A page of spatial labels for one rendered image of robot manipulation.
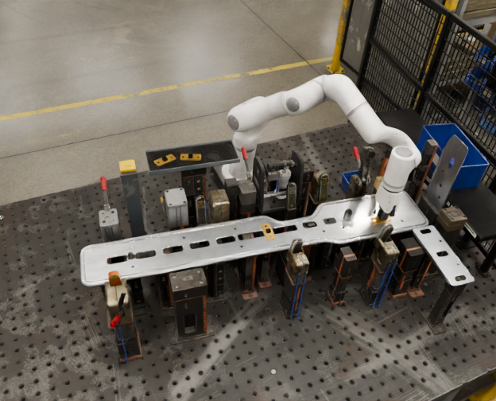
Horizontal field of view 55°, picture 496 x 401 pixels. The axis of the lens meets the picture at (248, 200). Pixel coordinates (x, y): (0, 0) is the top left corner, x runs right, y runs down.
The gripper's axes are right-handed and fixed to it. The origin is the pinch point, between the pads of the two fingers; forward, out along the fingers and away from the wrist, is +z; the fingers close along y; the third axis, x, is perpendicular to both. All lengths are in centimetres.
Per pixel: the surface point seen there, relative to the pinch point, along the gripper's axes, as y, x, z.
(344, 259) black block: 13.6, -21.9, 6.1
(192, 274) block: 10, -80, 1
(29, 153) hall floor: -214, -168, 103
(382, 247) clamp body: 15.8, -8.3, 0.5
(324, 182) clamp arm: -19.4, -18.0, -3.9
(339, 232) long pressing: 1.8, -19.4, 4.0
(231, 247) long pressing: -1, -63, 4
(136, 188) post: -35, -94, -3
